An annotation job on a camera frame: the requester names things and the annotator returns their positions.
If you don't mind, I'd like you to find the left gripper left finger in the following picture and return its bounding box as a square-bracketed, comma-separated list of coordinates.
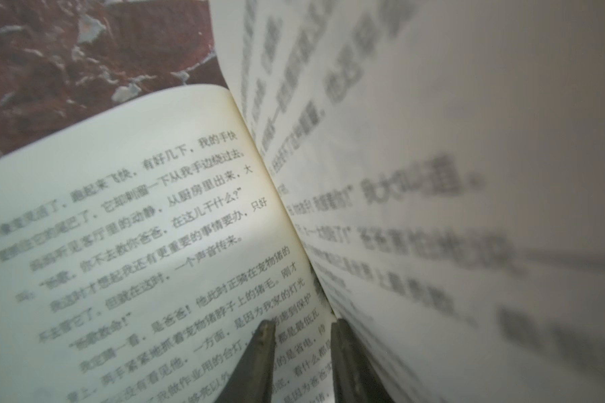
[215, 320, 276, 403]

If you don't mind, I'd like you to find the yellow cover book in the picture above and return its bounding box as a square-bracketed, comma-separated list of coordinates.
[0, 1, 605, 402]

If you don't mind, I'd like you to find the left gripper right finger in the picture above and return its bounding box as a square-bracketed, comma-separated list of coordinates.
[330, 319, 393, 403]

